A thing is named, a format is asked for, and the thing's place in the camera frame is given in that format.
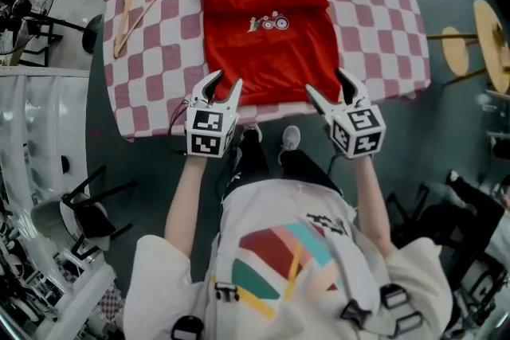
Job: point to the white shelving rack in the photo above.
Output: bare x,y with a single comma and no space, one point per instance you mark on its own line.
40,151

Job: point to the red long-sleeve shirt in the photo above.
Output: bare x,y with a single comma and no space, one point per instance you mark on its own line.
271,59

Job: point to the small checkered cloth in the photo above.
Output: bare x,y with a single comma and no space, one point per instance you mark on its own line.
111,302

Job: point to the large black standing fan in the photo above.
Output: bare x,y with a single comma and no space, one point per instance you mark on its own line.
28,12

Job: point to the wooden clothes hanger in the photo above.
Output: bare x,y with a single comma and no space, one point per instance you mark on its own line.
124,16

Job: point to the person's black trousers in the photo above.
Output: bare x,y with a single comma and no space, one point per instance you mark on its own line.
295,171

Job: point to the black office chair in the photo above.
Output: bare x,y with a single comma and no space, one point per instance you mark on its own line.
410,219

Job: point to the pink checkered tablecloth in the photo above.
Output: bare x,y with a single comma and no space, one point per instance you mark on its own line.
159,63

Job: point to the person's left forearm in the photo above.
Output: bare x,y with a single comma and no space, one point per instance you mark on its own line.
185,207

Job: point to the grey chair with black frame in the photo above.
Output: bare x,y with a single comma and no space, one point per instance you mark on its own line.
79,219

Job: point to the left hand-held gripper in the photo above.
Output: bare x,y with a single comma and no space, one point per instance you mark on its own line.
207,131

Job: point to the grey sneaker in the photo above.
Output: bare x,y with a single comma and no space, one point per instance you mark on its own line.
251,133
290,141

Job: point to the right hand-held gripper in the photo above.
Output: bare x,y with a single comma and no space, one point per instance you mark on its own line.
358,127

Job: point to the round wooden side table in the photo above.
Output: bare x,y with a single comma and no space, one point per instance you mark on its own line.
492,48

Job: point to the person's right forearm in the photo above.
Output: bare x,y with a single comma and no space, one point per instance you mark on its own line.
372,203

